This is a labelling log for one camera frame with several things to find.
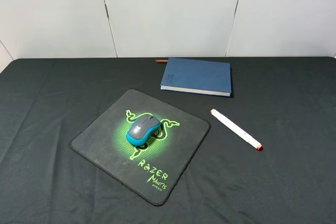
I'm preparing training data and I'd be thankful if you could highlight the blue grey computer mouse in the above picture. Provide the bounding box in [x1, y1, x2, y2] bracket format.
[126, 114, 161, 146]

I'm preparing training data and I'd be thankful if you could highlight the red brown pen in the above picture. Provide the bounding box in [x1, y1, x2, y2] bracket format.
[155, 59, 168, 63]

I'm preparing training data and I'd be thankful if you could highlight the blue notebook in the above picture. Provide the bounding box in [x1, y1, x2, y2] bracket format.
[161, 58, 232, 97]

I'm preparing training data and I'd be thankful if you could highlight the white marker pen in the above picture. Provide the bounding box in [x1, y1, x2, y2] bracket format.
[211, 109, 263, 151]

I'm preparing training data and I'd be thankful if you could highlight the black green Razer mousepad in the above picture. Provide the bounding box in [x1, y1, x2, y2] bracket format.
[69, 89, 211, 206]

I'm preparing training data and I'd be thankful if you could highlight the black tablecloth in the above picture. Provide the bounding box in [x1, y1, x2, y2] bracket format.
[1, 57, 335, 223]

